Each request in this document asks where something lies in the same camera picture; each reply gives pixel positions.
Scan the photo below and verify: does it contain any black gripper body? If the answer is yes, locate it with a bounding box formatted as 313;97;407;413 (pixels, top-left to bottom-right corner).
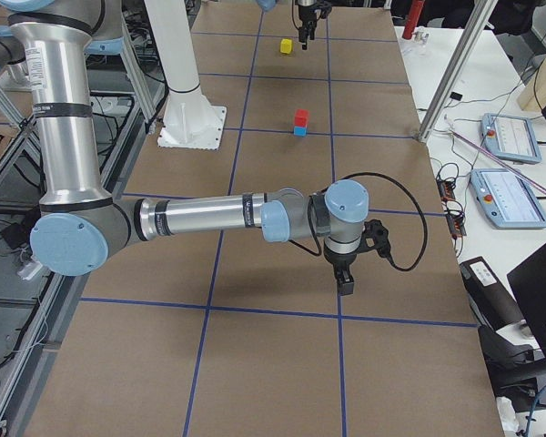
298;4;318;29
324;249;357;280

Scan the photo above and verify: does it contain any lower teach pendant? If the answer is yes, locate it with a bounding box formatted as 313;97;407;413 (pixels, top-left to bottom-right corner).
470;168;546;229

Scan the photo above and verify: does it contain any red block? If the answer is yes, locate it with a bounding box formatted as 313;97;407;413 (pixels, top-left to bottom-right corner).
294;108;309;127

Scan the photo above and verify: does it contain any blue block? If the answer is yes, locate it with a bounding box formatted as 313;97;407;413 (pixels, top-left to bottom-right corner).
293;126;308;137

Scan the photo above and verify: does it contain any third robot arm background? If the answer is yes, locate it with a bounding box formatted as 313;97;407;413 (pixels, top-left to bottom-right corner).
0;25;28;83

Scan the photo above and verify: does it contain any grabber reacher tool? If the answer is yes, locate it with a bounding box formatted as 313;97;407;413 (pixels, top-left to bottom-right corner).
446;119;546;197

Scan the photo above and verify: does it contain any upper teach pendant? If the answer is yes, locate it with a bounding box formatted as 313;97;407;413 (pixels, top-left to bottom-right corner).
480;113;541;164

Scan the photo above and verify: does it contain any black monitor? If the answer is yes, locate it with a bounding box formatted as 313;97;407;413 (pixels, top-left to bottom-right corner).
508;243;546;356

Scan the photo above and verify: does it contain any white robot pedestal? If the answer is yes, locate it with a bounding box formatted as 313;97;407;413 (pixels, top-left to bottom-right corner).
145;0;227;150

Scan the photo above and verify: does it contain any metal valve fitting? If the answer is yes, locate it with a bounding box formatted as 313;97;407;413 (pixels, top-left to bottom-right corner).
413;27;430;47

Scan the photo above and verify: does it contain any red bottle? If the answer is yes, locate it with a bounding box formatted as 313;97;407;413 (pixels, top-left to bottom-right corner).
402;0;425;40

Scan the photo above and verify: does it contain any orange circuit board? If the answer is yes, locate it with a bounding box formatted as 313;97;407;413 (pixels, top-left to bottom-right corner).
437;180;456;202

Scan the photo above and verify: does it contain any teach pendant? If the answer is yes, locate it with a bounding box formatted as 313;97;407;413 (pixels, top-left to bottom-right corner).
470;168;546;229
480;113;541;164

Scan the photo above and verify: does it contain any black cardboard box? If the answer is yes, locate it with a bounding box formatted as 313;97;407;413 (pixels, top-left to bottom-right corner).
460;257;524;330

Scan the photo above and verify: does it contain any yellow block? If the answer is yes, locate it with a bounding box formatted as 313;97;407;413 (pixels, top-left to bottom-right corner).
279;38;293;55

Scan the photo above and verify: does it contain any aluminium frame post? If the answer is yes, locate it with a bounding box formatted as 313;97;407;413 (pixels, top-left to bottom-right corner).
417;0;498;143

